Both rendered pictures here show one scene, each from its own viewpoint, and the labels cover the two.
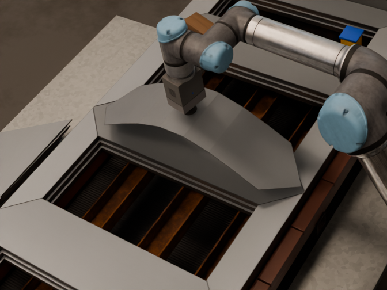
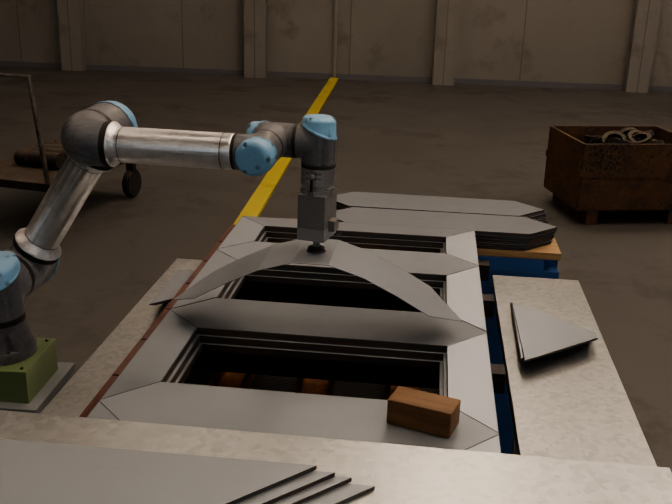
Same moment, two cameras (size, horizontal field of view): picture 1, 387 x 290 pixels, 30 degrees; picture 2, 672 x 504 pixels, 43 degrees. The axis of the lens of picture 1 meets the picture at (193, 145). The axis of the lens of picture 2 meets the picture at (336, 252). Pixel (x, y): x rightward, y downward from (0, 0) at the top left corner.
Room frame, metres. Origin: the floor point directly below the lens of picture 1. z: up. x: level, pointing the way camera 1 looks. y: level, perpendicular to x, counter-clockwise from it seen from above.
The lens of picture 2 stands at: (2.88, -1.06, 1.67)
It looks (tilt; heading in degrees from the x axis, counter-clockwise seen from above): 19 degrees down; 144
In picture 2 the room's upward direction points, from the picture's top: 2 degrees clockwise
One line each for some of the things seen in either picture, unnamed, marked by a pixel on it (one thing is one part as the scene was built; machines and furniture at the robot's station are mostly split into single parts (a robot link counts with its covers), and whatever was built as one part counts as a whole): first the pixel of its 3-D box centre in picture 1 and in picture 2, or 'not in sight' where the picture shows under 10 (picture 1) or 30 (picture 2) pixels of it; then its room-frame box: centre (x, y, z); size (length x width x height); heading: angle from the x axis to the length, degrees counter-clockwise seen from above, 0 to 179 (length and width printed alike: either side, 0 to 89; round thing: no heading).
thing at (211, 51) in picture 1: (211, 49); (271, 141); (1.32, -0.09, 1.28); 0.11 x 0.11 x 0.08; 44
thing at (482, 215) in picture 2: not in sight; (435, 219); (0.81, 0.88, 0.82); 0.80 x 0.40 x 0.06; 47
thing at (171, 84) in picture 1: (181, 83); (321, 212); (1.39, 0.00, 1.13); 0.10 x 0.09 x 0.16; 36
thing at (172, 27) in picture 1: (174, 40); (317, 141); (1.38, -0.01, 1.28); 0.09 x 0.08 x 0.11; 44
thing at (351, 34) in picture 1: (351, 35); not in sight; (1.70, -0.57, 0.88); 0.06 x 0.06 x 0.02; 47
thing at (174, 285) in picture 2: not in sight; (189, 287); (0.66, 0.03, 0.70); 0.39 x 0.12 x 0.04; 137
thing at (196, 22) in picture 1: (201, 29); (423, 411); (1.87, -0.11, 0.89); 0.12 x 0.06 x 0.05; 30
